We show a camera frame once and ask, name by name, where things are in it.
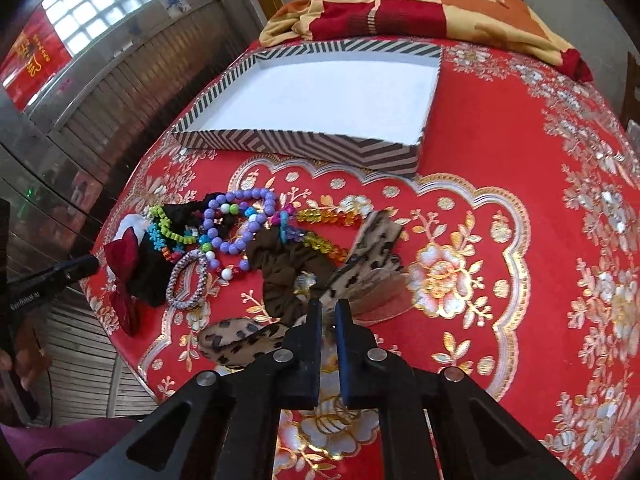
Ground red velvet bow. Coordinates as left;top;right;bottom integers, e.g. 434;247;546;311
104;226;140;337

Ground brown scrunchie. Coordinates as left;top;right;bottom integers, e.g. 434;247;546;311
246;229;336;326

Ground red yellow love blanket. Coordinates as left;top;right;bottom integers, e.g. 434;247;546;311
259;0;592;82

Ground red floral tablecloth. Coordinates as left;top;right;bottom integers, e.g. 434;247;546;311
79;34;640;480

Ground purple bead bracelet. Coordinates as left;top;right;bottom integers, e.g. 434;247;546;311
202;186;279;282

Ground metal roller shutter door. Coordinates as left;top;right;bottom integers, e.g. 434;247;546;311
1;0;260;426

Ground person's left hand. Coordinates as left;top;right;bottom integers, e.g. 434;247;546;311
0;318;51;421

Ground chevron striped shallow box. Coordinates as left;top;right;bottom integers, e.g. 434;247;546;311
171;38;442;178

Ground leopard print bow scrunchie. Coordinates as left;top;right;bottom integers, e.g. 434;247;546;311
198;210;411;370

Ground red paper banner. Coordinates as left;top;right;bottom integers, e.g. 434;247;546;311
1;6;72;110

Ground colourful coil hair ties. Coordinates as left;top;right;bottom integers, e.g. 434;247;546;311
145;204;202;264

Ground white fluffy scrunchie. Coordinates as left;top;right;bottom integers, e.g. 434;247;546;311
113;214;151;244

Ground amber bead bracelet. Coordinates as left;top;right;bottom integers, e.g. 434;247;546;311
271;205;362;264

